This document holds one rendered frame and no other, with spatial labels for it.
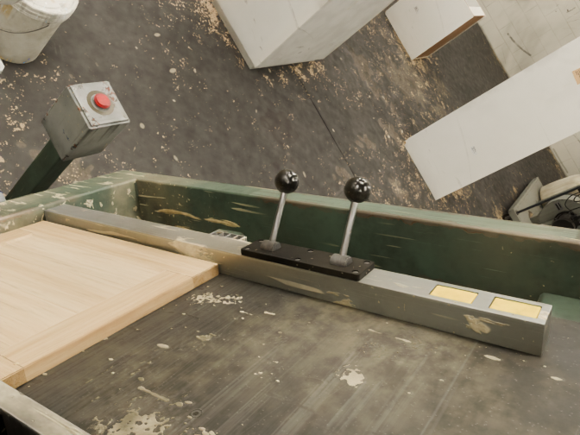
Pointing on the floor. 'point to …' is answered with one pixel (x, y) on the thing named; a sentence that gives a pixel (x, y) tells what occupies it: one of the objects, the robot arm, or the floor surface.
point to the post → (40, 173)
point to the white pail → (30, 27)
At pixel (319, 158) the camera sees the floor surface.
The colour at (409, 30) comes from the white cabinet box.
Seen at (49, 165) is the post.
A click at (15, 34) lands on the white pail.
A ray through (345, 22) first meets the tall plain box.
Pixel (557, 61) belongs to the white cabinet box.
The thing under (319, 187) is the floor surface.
